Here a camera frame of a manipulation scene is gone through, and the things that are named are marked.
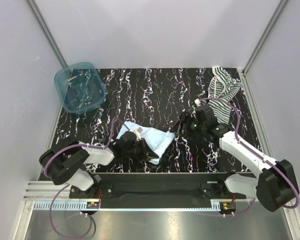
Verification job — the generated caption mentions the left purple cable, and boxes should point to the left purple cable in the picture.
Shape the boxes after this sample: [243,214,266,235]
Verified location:
[42,117,131,238]

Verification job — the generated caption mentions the light blue towel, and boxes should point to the light blue towel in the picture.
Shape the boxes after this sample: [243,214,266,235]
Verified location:
[124,121,175,165]

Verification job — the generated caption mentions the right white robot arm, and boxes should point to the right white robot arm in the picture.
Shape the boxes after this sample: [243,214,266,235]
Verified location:
[170,110,300,212]

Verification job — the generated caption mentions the aluminium frame post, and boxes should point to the aluminium frame post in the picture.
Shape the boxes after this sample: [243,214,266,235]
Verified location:
[242,0,290,76]
[25,0,68,68]

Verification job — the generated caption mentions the left aluminium frame post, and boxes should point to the left aluminium frame post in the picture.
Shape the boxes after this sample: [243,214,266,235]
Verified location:
[25,0,68,68]

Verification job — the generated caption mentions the teal transparent plastic bin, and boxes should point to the teal transparent plastic bin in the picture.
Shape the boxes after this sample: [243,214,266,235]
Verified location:
[54,62,107,115]

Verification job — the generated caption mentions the right aluminium frame post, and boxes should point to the right aluminium frame post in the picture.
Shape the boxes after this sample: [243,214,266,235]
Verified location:
[242,0,290,76]

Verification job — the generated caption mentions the black white striped towel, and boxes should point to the black white striped towel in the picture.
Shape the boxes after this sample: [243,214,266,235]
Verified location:
[208,66,242,124]

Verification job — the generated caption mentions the purple cable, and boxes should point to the purple cable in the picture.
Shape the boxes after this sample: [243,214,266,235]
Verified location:
[199,97,300,217]
[42,117,131,238]

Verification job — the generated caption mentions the white slotted cable duct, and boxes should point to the white slotted cable duct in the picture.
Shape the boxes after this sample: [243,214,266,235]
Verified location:
[33,200,221,212]

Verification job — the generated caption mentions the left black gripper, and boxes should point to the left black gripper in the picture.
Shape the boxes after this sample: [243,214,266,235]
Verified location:
[122,138,159,163]

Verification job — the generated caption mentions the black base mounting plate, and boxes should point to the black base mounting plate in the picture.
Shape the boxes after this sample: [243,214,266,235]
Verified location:
[69,172,246,200]

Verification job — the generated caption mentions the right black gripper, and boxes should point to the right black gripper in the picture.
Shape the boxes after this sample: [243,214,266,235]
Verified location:
[169,111,206,141]

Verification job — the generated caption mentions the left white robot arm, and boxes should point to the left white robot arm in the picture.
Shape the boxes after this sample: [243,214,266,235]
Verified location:
[39,130,159,198]

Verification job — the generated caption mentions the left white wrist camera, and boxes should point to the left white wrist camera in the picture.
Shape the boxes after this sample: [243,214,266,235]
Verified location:
[129,127,143,141]

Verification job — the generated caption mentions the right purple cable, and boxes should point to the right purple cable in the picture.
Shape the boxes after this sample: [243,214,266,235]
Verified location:
[199,97,300,217]

